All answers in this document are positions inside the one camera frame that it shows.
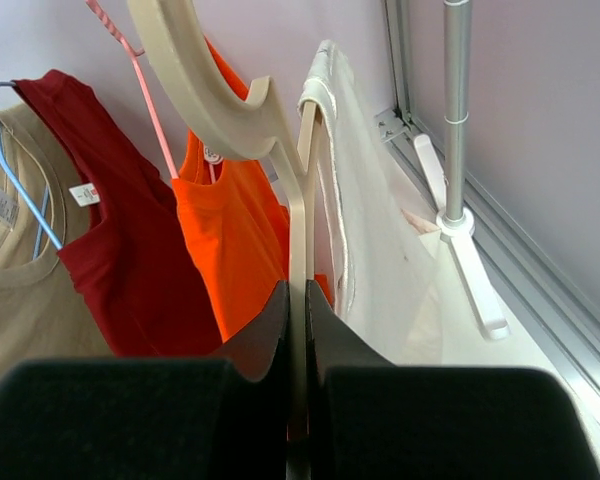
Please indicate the white t-shirt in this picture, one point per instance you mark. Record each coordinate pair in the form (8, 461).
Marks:
(384, 258)

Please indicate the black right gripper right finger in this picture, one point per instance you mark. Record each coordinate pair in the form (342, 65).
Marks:
(370, 419)

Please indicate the pink wire hanger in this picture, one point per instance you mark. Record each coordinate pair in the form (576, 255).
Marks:
(134, 55)

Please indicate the light blue wire hanger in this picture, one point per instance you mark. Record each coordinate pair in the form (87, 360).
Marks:
(32, 206)

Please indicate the dark red t-shirt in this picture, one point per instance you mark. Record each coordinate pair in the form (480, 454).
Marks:
(131, 266)

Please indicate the beige t-shirt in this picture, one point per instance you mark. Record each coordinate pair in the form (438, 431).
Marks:
(41, 313)

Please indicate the silver clothes rack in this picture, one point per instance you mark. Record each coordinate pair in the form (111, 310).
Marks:
(446, 179)

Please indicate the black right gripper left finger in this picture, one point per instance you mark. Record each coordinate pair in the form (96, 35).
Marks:
(221, 416)

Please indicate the beige plastic hanger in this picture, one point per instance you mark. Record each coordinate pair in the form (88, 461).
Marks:
(244, 129)

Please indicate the orange t-shirt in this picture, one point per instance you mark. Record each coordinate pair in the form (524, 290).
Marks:
(236, 232)

